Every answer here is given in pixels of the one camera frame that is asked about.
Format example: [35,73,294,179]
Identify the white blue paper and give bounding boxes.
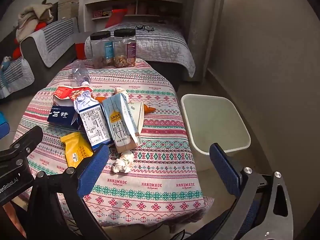
[74,90,99,113]

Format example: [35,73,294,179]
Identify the white plastic trash bin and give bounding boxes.
[181,94,251,172]

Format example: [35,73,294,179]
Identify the patterned handmade tablecloth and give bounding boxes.
[12,58,214,228]

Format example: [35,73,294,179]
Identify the clear jar purple label nuts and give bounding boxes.
[113,28,136,68]

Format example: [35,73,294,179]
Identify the black eyeglasses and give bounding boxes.
[136,24,155,32]

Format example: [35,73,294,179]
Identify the white blue nutrition label carton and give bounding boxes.
[79,103,113,150]

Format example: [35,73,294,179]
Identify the yellow snack packet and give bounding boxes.
[60,132,93,167]

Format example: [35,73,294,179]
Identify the beige blanket pile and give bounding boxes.
[16,0,54,43]

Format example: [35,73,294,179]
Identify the white bookshelf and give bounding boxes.
[83,0,183,31]

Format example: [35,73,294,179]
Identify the clear jar teal label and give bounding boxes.
[90,30,114,69]

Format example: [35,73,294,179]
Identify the dark blue carton box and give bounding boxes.
[47,106,82,130]

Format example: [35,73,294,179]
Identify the blue plastic stool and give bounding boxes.
[0,112,10,139]

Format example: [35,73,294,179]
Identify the red cushion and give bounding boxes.
[105,8,127,29]

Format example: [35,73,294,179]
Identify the blue plush toy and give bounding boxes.
[1,56,11,72]

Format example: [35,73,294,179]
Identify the grey curtain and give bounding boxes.
[183,0,224,82]

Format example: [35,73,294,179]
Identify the light blue milk carton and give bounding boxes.
[102,93,142,153]

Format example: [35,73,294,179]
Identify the crumpled white tissue ball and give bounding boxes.
[112,151,134,173]

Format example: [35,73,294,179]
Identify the red instant noodle cup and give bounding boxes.
[53,86,93,107]

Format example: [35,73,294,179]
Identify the white rolled tissue wad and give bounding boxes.
[114,87,128,95]

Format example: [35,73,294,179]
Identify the clear plastic water bottle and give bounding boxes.
[72,60,91,86]

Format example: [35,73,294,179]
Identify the grey quilted sofa seat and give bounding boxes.
[84,22,196,78]

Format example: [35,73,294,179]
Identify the grey striped sofa cover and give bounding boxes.
[1,18,79,99]

